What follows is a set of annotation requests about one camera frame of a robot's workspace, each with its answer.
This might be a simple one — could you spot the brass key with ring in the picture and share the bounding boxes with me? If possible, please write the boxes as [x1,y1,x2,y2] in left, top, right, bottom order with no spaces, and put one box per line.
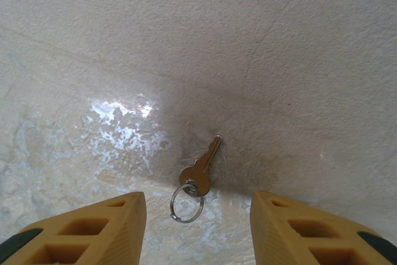
[179,134,223,198]

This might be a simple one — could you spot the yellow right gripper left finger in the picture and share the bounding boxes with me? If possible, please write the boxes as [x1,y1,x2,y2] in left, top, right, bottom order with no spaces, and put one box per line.
[0,191,148,265]

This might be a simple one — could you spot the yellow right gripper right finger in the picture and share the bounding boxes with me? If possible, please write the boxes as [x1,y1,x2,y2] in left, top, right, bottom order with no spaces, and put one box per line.
[250,190,397,265]

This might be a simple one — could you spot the silver key ring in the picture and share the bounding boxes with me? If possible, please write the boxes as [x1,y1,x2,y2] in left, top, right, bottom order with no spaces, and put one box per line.
[169,182,205,223]

